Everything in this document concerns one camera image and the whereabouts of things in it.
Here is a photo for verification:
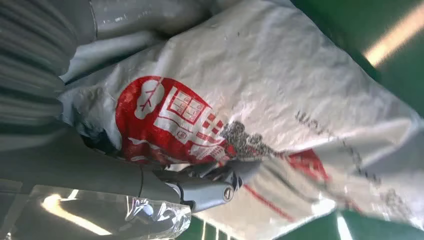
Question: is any ribbed grey right arm sleeve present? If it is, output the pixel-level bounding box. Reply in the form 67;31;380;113
0;0;98;152

